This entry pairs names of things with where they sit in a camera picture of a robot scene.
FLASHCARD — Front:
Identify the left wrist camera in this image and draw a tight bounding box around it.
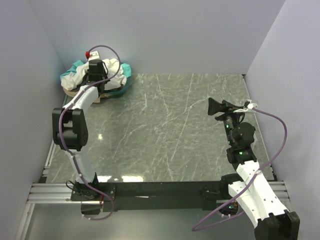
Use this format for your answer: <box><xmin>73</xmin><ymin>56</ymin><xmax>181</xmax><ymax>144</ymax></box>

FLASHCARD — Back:
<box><xmin>85</xmin><ymin>51</ymin><xmax>101</xmax><ymax>61</ymax></box>

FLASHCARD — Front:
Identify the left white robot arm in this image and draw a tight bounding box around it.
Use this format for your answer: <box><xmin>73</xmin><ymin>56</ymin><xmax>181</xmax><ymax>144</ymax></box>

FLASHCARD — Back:
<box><xmin>52</xmin><ymin>59</ymin><xmax>108</xmax><ymax>200</ymax></box>

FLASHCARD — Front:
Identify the aluminium frame rail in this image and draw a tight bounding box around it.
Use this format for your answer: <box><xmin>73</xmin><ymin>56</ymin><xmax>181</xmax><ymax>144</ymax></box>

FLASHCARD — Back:
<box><xmin>14</xmin><ymin>74</ymin><xmax>292</xmax><ymax>240</ymax></box>

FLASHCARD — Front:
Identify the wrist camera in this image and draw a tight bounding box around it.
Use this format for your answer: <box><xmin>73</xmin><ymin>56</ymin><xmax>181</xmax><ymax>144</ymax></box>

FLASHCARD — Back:
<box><xmin>233</xmin><ymin>99</ymin><xmax>258</xmax><ymax>114</ymax></box>
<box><xmin>85</xmin><ymin>51</ymin><xmax>101</xmax><ymax>61</ymax></box>

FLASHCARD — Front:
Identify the teal t shirt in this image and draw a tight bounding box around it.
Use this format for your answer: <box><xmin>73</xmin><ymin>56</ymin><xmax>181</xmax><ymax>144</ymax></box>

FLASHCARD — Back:
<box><xmin>59</xmin><ymin>59</ymin><xmax>133</xmax><ymax>96</ymax></box>

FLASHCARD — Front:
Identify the black base beam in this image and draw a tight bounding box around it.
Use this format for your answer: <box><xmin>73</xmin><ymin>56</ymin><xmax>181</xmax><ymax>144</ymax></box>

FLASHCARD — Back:
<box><xmin>95</xmin><ymin>180</ymin><xmax>232</xmax><ymax>211</ymax></box>

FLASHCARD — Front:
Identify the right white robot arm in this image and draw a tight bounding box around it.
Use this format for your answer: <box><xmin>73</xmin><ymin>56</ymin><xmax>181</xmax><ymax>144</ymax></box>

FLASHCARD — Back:
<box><xmin>207</xmin><ymin>97</ymin><xmax>300</xmax><ymax>240</ymax></box>

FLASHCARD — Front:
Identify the white polo shirt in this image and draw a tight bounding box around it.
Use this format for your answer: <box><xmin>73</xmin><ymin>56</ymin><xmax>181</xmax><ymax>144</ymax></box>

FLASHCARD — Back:
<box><xmin>61</xmin><ymin>57</ymin><xmax>128</xmax><ymax>91</ymax></box>

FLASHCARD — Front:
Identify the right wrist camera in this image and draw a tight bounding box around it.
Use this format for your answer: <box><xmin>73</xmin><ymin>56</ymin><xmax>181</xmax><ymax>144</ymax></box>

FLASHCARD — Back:
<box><xmin>233</xmin><ymin>99</ymin><xmax>258</xmax><ymax>114</ymax></box>

